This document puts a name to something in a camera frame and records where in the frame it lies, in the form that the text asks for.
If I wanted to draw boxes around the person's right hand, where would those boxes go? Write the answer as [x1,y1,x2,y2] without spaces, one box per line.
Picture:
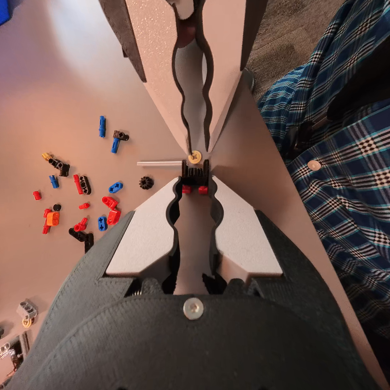
[178,21,196,47]

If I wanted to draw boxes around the black lego frame red pins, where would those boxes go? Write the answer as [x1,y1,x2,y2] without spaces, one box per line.
[181,159,211,194]

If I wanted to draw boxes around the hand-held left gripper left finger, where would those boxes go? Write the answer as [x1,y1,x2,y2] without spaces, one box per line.
[105,177,183,293]

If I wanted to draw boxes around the light grey lego connector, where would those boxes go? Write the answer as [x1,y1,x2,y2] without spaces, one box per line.
[17,301,38,328]

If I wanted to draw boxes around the blue plaid shirt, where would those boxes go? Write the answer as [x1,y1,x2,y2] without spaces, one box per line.
[257,0,390,336]

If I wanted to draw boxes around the brown grey lego subassembly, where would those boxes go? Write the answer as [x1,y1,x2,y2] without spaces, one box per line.
[0,335,25,377]

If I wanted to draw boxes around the grey lego beam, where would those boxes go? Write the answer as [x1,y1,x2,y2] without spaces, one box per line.
[19,330,30,358]

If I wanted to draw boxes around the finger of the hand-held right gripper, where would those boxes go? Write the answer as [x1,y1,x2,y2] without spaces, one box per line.
[198,0,249,151]
[126,0,192,153]

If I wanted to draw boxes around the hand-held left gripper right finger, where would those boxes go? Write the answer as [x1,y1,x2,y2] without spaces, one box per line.
[210,176,283,281]

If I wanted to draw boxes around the black lego connector assembly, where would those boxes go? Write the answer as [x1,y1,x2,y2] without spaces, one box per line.
[48,157,70,177]

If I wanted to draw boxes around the black connector with blue pin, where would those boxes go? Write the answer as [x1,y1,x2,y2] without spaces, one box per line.
[110,130,130,154]

